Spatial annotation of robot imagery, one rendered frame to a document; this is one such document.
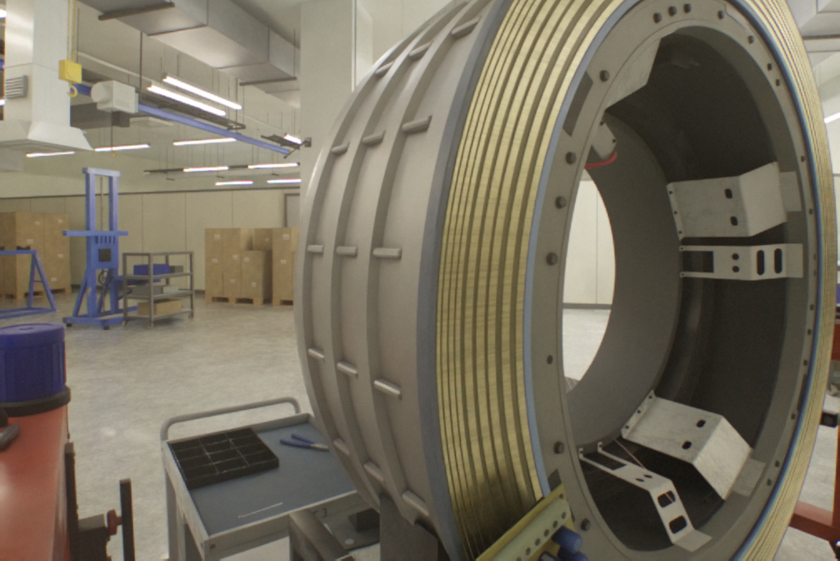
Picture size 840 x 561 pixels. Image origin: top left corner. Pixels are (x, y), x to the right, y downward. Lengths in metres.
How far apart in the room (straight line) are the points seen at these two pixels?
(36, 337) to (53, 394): 0.11
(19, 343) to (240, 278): 8.58
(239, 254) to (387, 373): 8.88
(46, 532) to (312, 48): 6.28
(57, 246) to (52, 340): 11.80
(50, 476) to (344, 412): 0.40
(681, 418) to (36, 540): 1.31
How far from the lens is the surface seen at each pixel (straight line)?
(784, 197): 1.56
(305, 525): 0.75
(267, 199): 10.50
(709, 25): 1.11
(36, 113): 4.78
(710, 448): 1.41
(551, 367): 0.67
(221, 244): 9.75
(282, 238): 9.01
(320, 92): 6.43
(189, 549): 2.10
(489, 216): 0.56
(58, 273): 12.86
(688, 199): 1.54
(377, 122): 0.83
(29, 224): 12.47
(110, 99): 6.54
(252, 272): 9.37
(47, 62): 4.94
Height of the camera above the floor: 1.27
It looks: 1 degrees down
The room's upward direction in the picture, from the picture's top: straight up
